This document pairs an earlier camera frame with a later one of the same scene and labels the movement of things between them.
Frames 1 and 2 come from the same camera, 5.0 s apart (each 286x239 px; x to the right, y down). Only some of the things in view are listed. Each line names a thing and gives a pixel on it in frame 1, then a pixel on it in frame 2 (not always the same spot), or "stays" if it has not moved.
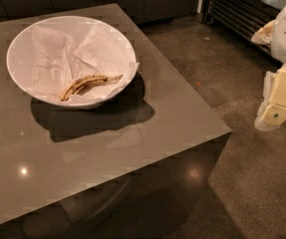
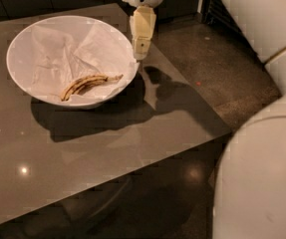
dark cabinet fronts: [140, 4] stays
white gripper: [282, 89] → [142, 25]
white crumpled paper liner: [58, 61] stays
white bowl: [48, 54] stays
